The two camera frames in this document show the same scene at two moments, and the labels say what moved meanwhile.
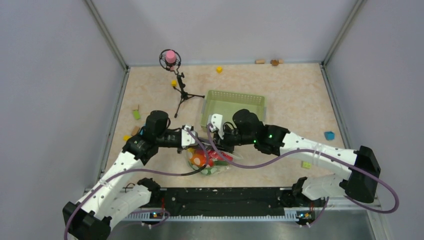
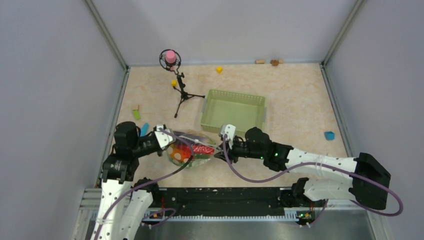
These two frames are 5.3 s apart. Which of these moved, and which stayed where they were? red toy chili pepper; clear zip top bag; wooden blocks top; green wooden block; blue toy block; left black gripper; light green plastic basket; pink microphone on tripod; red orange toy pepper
Moved: red toy chili pepper; left black gripper; clear zip top bag; red orange toy pepper
Stayed: light green plastic basket; blue toy block; green wooden block; wooden blocks top; pink microphone on tripod
